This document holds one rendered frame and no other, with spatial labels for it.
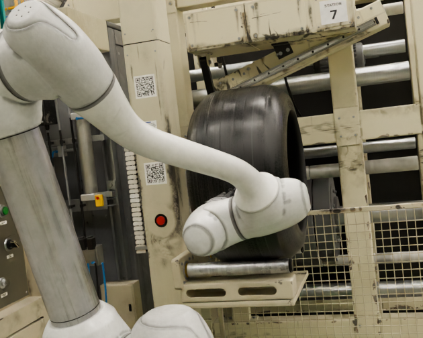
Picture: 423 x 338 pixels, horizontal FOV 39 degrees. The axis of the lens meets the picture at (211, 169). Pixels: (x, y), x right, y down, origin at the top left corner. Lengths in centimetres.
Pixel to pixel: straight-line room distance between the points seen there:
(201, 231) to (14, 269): 75
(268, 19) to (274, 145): 61
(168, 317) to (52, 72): 48
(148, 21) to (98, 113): 100
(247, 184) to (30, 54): 50
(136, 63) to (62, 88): 102
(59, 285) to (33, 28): 47
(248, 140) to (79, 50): 83
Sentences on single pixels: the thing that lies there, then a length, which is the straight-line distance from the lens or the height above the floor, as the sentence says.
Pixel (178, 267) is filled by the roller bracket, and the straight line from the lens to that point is 192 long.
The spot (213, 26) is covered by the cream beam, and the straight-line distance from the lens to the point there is 224.
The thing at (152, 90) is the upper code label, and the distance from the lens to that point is 201.
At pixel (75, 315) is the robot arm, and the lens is 120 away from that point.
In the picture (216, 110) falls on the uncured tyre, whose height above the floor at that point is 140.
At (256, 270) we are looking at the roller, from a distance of 189.
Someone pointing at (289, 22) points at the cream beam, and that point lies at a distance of 218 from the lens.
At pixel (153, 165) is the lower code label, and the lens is 202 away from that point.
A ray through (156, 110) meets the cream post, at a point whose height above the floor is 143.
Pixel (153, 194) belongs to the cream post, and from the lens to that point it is 203.
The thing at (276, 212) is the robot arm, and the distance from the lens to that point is 128.
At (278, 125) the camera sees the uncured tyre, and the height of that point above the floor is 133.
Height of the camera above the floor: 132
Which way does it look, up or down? 3 degrees down
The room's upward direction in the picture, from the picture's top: 6 degrees counter-clockwise
